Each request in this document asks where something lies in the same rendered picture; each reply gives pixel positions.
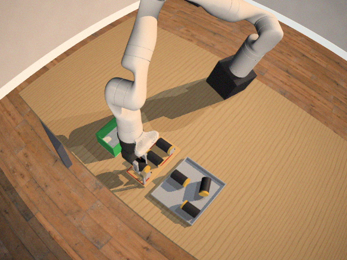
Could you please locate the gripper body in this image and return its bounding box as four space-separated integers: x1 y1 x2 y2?
117 123 159 163

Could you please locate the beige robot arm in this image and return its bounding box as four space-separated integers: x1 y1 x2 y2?
105 0 284 133

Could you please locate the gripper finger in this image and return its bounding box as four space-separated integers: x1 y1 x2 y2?
140 153 147 164
133 161 139 173

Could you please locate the black cylinder with yellow end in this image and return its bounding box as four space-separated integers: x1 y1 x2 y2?
170 169 190 187
147 149 163 167
156 138 174 155
198 177 211 197
135 158 150 173
180 200 201 218

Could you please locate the green open-top box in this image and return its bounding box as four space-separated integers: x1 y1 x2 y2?
95 117 121 157

